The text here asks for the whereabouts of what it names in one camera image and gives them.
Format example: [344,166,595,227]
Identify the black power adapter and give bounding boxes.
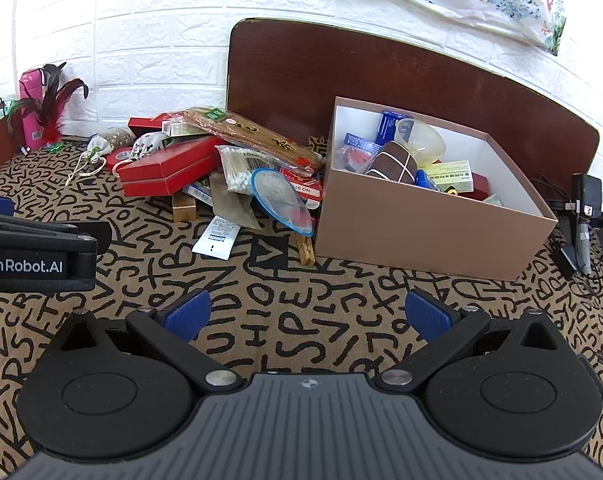
[572,173,603,218]

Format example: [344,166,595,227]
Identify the blue white packet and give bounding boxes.
[184,182,214,206]

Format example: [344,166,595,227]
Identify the blue box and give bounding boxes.
[375,110,415,147]

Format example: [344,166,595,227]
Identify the bag of cotton swabs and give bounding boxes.
[215,145,277,193]

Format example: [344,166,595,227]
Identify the long brown incense packet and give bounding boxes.
[184,106,325,177]

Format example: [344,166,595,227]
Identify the white sachet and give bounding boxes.
[191,216,242,261]

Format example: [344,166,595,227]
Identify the red black feather toy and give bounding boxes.
[4,62,89,147]

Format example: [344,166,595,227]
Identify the large red gift box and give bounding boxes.
[117,136,222,197]

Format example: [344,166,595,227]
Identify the small gold box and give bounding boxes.
[172,192,198,222]

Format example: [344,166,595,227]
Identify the letter printed blanket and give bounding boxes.
[0,135,603,480]

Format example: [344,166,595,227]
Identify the dark wooden headboard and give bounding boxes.
[225,18,601,181]

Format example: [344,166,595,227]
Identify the clear bag of seeds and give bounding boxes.
[101,127,133,150]

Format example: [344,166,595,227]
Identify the wooden clothespins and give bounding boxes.
[296,235,316,266]

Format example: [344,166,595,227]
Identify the small red box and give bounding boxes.
[128,116,167,133]

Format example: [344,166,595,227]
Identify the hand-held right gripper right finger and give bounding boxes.
[374,291,576,393]

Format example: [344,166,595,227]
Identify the brown checked pouch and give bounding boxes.
[365,141,419,184]

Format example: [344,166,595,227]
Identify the pink bottle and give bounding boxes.
[19,68,57,151]

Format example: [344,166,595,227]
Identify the yellow green box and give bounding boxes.
[424,160,475,193]

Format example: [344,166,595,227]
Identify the brown paper bag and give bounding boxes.
[208,172,264,231]

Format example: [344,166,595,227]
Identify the black cable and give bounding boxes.
[534,175,577,211]

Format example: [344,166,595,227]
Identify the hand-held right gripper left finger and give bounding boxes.
[50,289,247,394]

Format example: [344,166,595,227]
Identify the blue flat packet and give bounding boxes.
[342,132,382,153]

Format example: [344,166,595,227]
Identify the brown cardboard box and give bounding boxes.
[314,96,559,282]

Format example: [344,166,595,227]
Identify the gold green packet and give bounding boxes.
[161,120,202,137]

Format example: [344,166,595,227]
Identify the clear plastic cup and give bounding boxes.
[394,119,447,161]

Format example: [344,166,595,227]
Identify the small white drawstring bag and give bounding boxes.
[66,135,114,186]

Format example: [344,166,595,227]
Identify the blue rimmed round lid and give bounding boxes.
[251,167,316,237]

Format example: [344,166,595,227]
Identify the red tape roll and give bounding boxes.
[106,147,134,173]

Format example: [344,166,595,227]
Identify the red item in plastic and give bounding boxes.
[337,145,377,173]

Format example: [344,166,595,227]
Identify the floral drawstring bag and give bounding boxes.
[130,131,172,162]

